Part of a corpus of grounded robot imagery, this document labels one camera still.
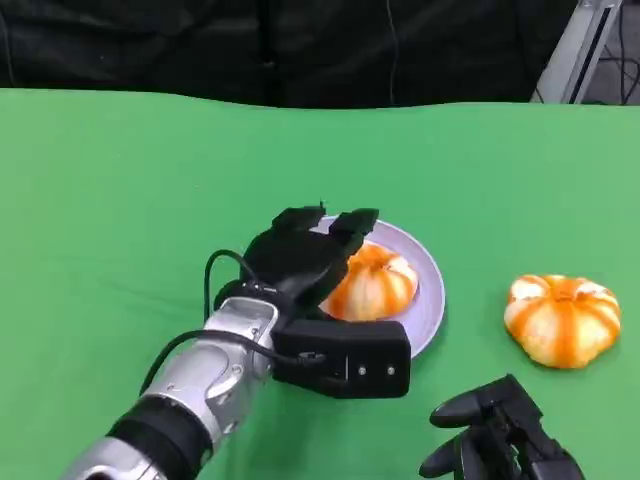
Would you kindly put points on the orange white toy bread roll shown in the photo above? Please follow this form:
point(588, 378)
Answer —
point(375, 285)
point(562, 320)

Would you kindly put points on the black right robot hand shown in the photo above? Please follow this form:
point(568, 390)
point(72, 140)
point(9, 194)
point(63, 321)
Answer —
point(500, 430)

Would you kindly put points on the lilac plate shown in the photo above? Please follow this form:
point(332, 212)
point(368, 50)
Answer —
point(425, 295)

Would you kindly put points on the black backdrop curtain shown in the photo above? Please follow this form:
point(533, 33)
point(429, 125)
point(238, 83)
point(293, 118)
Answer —
point(270, 50)

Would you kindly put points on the grey metal frame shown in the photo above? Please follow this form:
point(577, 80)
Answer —
point(580, 55)

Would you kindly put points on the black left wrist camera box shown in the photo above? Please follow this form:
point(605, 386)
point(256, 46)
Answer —
point(350, 357)

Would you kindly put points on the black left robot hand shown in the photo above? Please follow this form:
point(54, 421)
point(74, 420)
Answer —
point(300, 265)

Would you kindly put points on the green table cloth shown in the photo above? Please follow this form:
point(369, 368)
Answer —
point(150, 175)

